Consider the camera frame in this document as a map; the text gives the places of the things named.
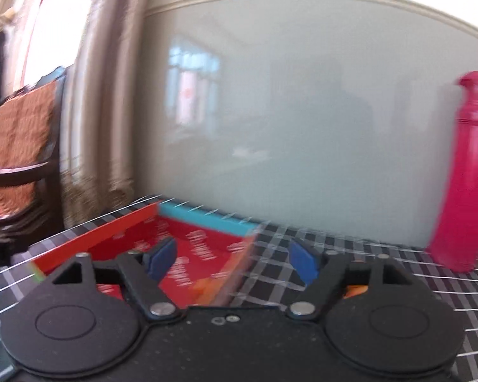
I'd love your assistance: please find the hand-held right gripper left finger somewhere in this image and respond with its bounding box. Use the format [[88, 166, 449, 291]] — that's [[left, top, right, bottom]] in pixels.
[[44, 238, 184, 322]]

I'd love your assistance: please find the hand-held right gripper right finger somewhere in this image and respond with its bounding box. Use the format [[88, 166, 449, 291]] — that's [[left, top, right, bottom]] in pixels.
[[287, 239, 427, 321]]

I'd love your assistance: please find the colourful cardboard box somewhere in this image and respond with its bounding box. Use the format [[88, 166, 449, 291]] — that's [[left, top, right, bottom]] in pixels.
[[32, 201, 259, 307]]

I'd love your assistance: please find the orange mandarin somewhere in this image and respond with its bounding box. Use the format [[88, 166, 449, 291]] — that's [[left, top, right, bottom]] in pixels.
[[343, 284, 369, 300]]

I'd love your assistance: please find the black white checked tablecloth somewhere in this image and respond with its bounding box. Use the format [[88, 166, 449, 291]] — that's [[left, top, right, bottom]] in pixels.
[[0, 195, 478, 382]]

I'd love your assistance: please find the dark chair with orange cushion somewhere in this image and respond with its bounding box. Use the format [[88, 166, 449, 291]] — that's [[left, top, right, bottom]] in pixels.
[[0, 67, 66, 255]]

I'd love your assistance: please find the pink thermos jug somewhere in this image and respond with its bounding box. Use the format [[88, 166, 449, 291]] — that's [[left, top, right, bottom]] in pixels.
[[426, 71, 478, 273]]

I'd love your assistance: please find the beige curtain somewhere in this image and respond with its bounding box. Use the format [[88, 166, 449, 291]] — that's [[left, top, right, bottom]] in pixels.
[[8, 0, 156, 229]]

